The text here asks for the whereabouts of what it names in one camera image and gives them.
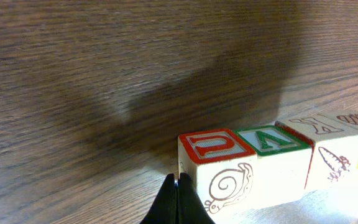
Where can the wooden block red corner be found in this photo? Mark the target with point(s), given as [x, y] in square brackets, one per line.
[334, 150]

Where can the wooden block blue corner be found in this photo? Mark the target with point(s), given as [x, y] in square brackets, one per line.
[282, 165]

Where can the wooden block blue side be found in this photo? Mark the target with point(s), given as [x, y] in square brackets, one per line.
[221, 166]

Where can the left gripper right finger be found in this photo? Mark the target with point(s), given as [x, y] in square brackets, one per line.
[190, 210]

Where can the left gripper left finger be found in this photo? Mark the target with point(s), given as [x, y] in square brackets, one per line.
[164, 206]

